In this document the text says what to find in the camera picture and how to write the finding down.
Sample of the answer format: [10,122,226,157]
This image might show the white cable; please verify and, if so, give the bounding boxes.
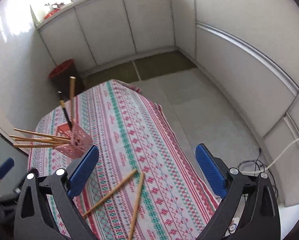
[239,135,299,176]

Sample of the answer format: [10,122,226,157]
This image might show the red rimmed dark trash bin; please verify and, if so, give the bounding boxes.
[48,59,85,99]

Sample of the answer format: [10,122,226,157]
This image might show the patterned red green tablecloth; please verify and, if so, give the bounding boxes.
[27,79,220,240]

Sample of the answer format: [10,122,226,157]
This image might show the wooden chopstick from basket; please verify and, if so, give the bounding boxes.
[13,128,70,140]

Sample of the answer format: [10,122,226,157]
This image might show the pink plastic utensil basket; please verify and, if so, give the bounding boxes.
[54,121,93,159]

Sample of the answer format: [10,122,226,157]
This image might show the white power strip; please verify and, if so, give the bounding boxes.
[228,217,240,234]

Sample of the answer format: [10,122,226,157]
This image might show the red container on counter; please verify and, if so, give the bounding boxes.
[44,8,60,20]

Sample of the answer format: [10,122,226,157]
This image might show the olive floor mat right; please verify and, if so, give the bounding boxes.
[134,51,197,80]

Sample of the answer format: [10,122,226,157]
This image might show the white lower kitchen cabinets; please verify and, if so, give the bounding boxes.
[38,0,299,206]

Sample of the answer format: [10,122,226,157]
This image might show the black cable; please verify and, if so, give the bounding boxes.
[237,147,279,201]

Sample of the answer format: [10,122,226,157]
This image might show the olive floor mat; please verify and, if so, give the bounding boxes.
[84,61,140,90]
[134,51,197,80]

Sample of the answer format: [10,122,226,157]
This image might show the olive floor mat left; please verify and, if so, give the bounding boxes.
[84,61,140,90]

